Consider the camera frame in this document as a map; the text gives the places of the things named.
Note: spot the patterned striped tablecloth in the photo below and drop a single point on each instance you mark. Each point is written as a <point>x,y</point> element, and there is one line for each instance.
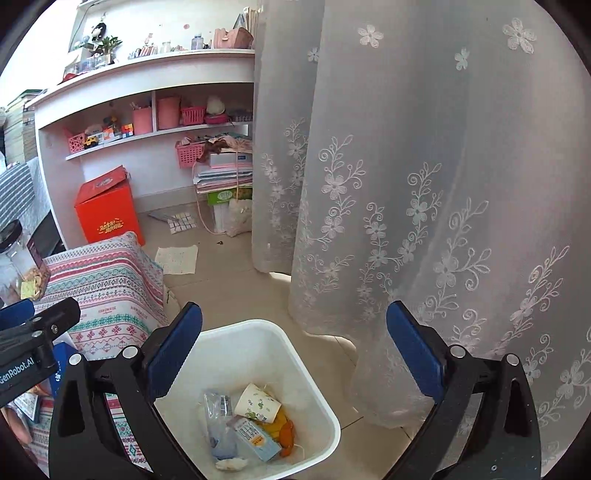
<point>120,292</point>

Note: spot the white bookshelf unit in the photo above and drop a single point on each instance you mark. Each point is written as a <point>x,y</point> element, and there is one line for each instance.
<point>150,158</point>

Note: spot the clear plastic bottle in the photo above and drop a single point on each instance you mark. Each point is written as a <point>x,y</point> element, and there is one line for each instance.
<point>221,438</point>

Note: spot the white trash bin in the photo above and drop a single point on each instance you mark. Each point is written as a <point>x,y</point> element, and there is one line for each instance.
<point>227,360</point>

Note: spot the orange peel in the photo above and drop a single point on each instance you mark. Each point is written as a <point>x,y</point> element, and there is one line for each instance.
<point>283,431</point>

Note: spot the pink storage basket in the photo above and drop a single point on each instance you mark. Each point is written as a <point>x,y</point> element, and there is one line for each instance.
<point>189,153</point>

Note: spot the white lace curtain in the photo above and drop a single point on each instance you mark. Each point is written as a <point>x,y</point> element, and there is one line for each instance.
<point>436,153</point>

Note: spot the red gift box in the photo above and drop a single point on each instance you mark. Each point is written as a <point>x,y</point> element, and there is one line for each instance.
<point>105,208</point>

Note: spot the blue white paper card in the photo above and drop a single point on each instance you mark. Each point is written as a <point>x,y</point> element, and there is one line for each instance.
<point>30,405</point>

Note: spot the grey sofa with quilt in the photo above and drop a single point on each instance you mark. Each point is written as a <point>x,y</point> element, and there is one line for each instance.
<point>24,197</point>

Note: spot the plastic jar light nuts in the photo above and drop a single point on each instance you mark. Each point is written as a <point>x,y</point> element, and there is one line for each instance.
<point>24,274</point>

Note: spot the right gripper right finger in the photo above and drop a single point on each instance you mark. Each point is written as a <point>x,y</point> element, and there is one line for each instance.
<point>483,423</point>

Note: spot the potted green plant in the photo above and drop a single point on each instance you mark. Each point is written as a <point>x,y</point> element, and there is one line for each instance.
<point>104,49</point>

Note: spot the crumpled white tissue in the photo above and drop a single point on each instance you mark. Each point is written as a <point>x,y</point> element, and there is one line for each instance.
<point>232,464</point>

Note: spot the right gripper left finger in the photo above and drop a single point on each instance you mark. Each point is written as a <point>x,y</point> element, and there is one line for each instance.
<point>84,443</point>

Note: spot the genrobot finger of the left gripper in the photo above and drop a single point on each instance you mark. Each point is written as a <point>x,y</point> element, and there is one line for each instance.
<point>27,357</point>

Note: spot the stack of books and bags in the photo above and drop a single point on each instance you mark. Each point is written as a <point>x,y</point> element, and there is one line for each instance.
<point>223,182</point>

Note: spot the checkered mat on floor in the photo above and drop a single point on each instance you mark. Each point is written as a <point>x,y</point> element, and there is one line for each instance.
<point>177,223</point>

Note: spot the paper cup with flowers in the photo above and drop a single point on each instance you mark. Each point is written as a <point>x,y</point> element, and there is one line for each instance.
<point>255,404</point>

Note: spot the blue white milk carton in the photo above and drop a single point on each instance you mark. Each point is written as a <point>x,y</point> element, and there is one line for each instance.
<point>255,438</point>

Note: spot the stack of magazines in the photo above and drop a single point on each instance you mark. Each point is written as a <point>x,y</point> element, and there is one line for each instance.
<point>19,128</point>

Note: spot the paper sheet on floor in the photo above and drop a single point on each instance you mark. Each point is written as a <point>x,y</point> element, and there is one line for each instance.
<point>177,260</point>

